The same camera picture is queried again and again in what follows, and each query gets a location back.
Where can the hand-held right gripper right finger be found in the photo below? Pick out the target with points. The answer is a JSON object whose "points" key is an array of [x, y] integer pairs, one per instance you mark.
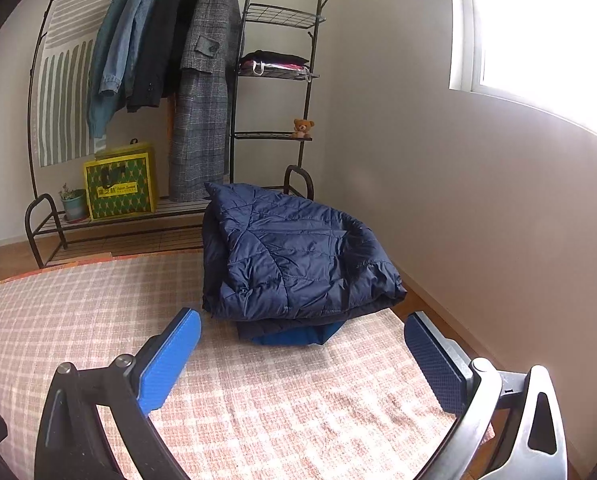
{"points": [[431, 362]]}

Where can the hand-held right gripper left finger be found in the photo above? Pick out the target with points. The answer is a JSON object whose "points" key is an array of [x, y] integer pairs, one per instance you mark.
{"points": [[171, 362]]}

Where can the navy puffer jacket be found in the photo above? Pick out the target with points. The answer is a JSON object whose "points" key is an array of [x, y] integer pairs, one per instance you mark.
{"points": [[288, 260]]}

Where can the black metal clothes rack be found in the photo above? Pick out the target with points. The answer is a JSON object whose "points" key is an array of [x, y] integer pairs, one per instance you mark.
{"points": [[128, 242]]}

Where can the folded clothes pile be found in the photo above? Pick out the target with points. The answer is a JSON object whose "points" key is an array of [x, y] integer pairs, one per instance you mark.
{"points": [[273, 59]]}

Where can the pink plaid blanket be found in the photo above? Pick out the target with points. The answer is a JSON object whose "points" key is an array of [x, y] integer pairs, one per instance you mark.
{"points": [[278, 410]]}

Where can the green yellow gift box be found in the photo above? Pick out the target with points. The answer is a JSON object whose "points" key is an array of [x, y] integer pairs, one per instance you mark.
{"points": [[121, 190]]}

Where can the small potted plant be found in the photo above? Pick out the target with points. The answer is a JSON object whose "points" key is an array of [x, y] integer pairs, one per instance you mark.
{"points": [[74, 207]]}

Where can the grey plaid coat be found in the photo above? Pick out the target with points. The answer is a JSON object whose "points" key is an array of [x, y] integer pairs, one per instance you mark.
{"points": [[198, 125]]}

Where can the small teddy bear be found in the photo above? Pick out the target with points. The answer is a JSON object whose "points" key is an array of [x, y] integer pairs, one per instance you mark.
{"points": [[303, 128]]}

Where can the green striped hanging cloth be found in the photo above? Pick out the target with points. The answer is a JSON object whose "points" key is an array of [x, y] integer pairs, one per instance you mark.
{"points": [[61, 110]]}

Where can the teal denim jacket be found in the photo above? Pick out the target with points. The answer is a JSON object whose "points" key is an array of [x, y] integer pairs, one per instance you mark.
{"points": [[103, 70]]}

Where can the black coat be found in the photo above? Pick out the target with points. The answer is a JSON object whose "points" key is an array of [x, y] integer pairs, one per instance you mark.
{"points": [[168, 45]]}

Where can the blue denim jacket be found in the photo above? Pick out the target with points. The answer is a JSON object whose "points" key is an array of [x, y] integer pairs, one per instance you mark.
{"points": [[138, 35]]}

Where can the window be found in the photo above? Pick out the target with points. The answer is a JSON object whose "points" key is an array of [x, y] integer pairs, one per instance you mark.
{"points": [[528, 35]]}

